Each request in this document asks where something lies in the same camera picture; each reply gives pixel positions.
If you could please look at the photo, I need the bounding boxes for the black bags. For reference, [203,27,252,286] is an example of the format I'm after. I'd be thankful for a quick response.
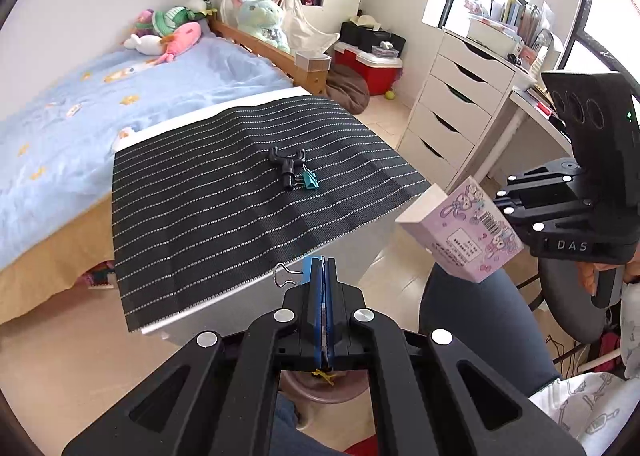
[340,22,407,59]

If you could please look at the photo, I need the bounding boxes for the black binder clip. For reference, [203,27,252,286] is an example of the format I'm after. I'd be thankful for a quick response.
[272,262,308,289]

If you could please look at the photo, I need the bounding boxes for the black office chair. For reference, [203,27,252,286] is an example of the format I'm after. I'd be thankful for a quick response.
[517,258,626,372]

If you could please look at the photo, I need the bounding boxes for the black striped table mat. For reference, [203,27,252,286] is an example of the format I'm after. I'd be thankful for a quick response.
[111,94,430,334]

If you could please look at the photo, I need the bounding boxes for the large light blue cat plush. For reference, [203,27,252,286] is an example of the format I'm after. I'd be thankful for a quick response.
[235,0,291,54]

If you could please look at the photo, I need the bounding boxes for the beige bed skirt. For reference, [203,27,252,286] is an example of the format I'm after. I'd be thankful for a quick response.
[0,196,118,325]

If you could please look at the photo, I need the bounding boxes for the white printed shirt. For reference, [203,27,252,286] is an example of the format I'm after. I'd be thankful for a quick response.
[529,306,640,456]

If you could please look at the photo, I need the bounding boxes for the row of books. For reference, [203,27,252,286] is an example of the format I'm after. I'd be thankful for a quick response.
[465,0,556,41]

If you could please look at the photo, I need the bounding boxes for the black forked plastic holder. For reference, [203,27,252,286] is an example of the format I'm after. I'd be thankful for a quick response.
[268,147,307,191]

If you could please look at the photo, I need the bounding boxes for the white drawer chest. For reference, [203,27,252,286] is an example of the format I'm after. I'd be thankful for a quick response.
[397,28,536,187]

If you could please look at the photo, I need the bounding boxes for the colourful printed box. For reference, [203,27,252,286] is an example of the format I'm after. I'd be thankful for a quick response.
[80,261,118,289]

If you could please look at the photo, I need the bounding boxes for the wooden bed frame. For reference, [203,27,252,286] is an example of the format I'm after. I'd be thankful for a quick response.
[209,18,331,97]

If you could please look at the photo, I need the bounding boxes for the red cooler box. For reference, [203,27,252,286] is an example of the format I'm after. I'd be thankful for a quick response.
[332,42,403,96]

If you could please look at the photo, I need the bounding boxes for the pink plush toy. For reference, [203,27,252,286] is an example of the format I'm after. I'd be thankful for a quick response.
[150,22,202,65]

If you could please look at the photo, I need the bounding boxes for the white fabric chair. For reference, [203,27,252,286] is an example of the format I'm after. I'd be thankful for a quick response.
[220,0,333,56]

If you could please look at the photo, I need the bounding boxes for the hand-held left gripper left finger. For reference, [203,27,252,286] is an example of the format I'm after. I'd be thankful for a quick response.
[62,256,326,456]

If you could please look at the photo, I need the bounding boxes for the brown bean bag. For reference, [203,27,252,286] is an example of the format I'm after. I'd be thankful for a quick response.
[326,64,371,115]

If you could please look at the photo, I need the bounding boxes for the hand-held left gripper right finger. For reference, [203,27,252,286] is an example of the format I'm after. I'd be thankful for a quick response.
[322,258,588,456]

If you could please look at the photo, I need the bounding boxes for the light blue printed blanket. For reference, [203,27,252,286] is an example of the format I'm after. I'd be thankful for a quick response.
[0,38,301,271]

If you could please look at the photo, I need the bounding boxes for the white desk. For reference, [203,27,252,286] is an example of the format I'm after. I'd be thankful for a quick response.
[492,86,576,187]

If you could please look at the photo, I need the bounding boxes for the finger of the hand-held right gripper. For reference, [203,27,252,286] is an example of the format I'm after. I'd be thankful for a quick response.
[494,158,597,207]
[501,198,597,237]

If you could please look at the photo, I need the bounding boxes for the white storage bin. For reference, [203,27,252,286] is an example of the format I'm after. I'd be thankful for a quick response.
[467,16,523,54]

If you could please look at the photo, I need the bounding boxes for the white purple printed paper box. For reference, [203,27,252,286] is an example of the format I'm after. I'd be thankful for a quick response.
[395,176,525,284]

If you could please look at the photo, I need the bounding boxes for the clear plastic box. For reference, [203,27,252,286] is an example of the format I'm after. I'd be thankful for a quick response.
[294,50,332,75]

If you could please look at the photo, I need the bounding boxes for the red plastic item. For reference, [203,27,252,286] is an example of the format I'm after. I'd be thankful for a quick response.
[344,438,381,456]

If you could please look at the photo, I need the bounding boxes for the person's right hand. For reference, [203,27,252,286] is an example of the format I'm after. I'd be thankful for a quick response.
[623,235,640,285]

